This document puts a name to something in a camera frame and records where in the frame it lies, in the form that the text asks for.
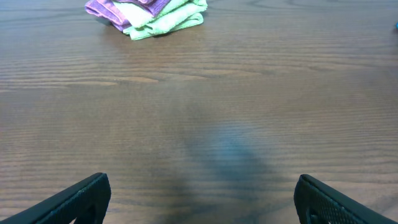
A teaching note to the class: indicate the purple folded cloth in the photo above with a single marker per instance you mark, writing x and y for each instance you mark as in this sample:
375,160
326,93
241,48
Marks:
119,12

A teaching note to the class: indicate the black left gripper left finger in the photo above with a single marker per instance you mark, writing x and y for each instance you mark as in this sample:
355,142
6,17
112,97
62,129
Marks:
85,202

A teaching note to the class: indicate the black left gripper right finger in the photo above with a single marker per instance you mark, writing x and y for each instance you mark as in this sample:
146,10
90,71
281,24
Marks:
318,203

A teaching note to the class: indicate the green folded cloth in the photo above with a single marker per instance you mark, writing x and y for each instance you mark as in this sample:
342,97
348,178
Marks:
176,15

